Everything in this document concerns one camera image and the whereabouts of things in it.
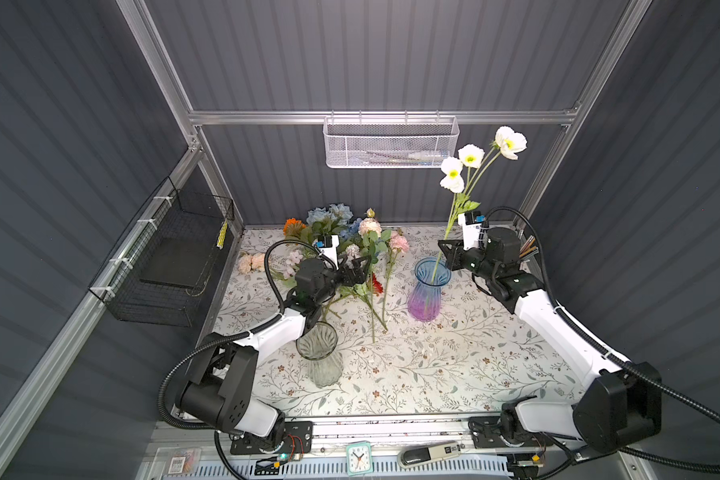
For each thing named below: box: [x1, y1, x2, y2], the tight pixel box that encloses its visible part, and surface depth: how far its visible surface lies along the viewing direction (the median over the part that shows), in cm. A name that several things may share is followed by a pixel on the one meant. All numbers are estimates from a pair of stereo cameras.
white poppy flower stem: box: [431, 125, 528, 284], surface depth 62 cm
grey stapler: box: [397, 441, 461, 468], surface depth 70 cm
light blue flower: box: [306, 203, 354, 224], surface depth 113 cm
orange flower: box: [283, 218, 307, 237], surface depth 114 cm
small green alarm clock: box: [346, 440, 374, 476], surface depth 71 cm
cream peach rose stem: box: [358, 207, 383, 262], surface depth 104 cm
